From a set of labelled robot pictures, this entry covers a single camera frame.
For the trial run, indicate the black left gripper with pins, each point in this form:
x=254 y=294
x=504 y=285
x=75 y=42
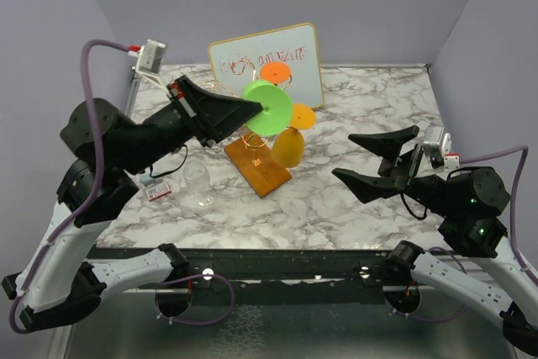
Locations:
x=211 y=115

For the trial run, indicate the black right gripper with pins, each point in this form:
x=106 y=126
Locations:
x=397 y=168

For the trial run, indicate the green plastic wine glass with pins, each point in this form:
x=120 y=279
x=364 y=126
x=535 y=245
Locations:
x=277 y=108

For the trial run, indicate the orange plastic wine glass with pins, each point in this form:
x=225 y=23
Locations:
x=277 y=73

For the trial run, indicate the yellow plastic wine glass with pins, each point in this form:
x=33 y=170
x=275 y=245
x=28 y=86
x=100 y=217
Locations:
x=288 y=148

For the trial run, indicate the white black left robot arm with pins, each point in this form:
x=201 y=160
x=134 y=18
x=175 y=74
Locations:
x=59 y=286

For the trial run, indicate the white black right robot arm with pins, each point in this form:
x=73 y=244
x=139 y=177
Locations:
x=470 y=200

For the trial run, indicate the wooden rack base board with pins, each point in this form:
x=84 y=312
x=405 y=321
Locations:
x=252 y=157

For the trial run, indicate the clear wine glass left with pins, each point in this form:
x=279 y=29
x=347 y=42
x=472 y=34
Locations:
x=197 y=180

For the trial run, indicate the yellow framed whiteboard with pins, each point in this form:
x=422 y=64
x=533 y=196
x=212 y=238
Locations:
x=294 y=45

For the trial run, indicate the small red white box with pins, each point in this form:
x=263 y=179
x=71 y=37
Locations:
x=155 y=188

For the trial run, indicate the gold wire wine glass rack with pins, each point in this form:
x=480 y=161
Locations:
x=238 y=69

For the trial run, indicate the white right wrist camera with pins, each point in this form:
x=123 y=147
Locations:
x=437 y=145

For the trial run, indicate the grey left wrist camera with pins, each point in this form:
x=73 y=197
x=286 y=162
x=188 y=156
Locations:
x=149 y=59

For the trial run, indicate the black mounting rail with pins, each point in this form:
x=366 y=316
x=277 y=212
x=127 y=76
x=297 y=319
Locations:
x=287 y=277

